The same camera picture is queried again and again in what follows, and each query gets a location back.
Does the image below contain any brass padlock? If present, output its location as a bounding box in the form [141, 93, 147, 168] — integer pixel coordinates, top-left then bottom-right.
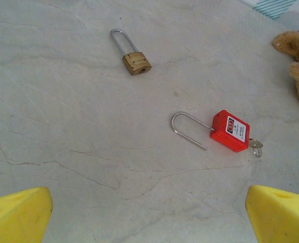
[110, 28, 152, 76]

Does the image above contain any red padlock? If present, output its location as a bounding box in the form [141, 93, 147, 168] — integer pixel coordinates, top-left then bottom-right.
[169, 109, 251, 153]

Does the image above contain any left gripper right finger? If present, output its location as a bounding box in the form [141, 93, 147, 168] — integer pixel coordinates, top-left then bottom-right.
[245, 184, 299, 243]

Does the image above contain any key with ring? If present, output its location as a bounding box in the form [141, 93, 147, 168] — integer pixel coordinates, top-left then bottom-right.
[249, 138, 264, 158]

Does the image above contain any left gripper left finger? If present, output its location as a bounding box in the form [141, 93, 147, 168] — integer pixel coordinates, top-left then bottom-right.
[0, 186, 53, 243]

